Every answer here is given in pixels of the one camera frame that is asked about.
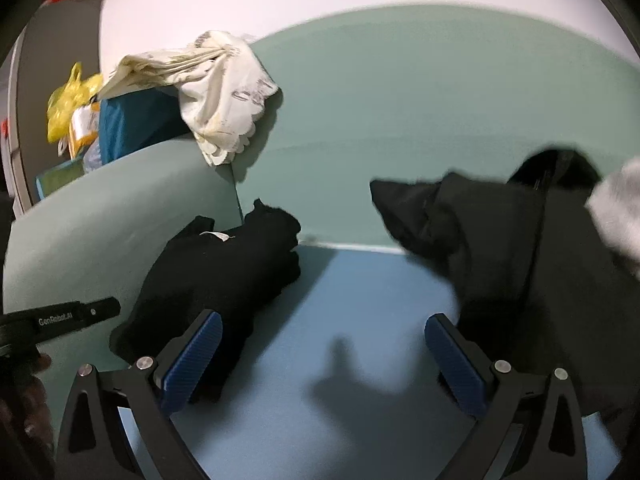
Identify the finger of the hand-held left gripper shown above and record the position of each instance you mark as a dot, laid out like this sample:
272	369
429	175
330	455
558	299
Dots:
102	309

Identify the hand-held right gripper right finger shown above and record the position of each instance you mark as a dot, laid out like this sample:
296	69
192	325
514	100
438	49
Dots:
452	365

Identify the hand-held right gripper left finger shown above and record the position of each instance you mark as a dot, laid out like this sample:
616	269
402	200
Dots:
197	355

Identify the black knit sweater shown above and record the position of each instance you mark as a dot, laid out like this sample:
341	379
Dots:
225	270

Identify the black smooth trousers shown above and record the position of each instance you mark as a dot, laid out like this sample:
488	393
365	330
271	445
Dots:
500	260

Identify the grey sweater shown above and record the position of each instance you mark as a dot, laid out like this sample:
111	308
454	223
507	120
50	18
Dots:
615	210

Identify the person's left hand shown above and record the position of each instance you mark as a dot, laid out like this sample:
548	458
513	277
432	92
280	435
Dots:
44	361

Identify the green box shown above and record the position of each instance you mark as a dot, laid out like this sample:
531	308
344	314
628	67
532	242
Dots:
57	180

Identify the orange snack package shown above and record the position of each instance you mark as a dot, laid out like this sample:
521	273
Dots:
82	130

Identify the teal box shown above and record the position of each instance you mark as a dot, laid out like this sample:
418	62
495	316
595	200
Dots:
135	120

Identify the yellow plastic bag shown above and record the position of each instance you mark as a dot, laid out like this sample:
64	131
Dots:
62	110

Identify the cream printed cloth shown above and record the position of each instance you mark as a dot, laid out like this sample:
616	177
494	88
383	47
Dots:
220	90

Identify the green sofa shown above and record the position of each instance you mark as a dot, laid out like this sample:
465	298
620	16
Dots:
400	110

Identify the grey door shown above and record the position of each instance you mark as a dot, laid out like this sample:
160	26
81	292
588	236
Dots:
50	50

